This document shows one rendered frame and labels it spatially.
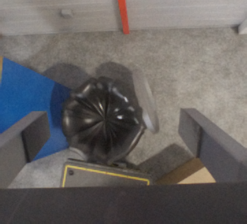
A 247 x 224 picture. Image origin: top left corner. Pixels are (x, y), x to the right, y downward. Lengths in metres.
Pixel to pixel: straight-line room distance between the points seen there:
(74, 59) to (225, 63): 1.49
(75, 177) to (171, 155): 0.86
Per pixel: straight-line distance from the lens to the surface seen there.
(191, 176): 1.48
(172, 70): 1.78
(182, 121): 0.16
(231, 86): 1.91
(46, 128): 0.17
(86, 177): 1.48
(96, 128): 1.18
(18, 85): 1.13
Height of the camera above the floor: 1.68
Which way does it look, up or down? 81 degrees down
